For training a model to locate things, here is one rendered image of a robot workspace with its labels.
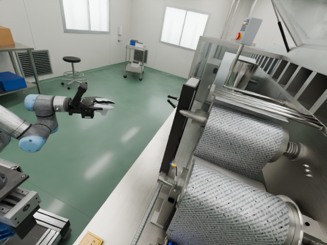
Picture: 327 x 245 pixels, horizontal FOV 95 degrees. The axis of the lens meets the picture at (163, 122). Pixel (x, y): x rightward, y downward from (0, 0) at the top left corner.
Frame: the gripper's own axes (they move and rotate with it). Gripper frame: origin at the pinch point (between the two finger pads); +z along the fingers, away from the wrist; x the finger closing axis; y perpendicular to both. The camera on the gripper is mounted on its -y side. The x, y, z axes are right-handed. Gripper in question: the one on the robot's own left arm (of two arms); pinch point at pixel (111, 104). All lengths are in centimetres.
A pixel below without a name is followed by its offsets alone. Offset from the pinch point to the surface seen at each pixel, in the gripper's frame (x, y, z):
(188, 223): 55, -1, 24
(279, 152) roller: 44, -17, 54
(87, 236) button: 49, 25, -6
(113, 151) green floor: -72, 135, -3
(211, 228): 58, -4, 28
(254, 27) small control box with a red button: 1, -45, 56
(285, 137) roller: 41, -21, 56
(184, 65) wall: -461, 139, 230
